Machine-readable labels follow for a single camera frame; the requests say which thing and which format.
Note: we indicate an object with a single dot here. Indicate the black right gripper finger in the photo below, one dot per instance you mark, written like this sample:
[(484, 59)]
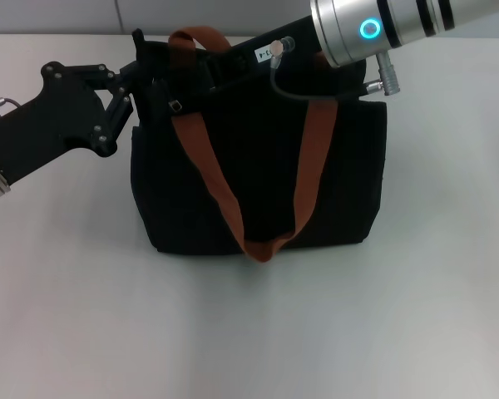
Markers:
[(191, 99), (210, 62)]

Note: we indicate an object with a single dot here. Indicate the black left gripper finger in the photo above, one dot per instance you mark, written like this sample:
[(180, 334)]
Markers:
[(95, 75), (118, 104)]

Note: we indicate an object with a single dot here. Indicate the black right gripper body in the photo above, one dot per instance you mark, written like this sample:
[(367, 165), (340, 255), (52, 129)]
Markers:
[(274, 50)]

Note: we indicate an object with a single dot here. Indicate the silver metal zipper pull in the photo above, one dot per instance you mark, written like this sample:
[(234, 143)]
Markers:
[(176, 106)]

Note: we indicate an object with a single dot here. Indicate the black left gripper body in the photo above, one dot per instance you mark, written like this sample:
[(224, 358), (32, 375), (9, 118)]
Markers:
[(45, 120)]

